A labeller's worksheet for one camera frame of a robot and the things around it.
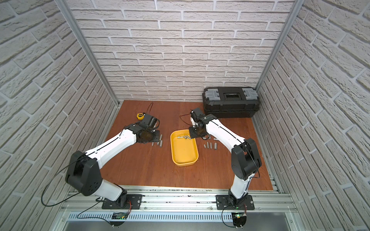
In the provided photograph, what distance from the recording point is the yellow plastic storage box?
86 centimetres

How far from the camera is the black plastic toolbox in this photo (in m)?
1.00

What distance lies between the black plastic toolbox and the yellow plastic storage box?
0.86 feet
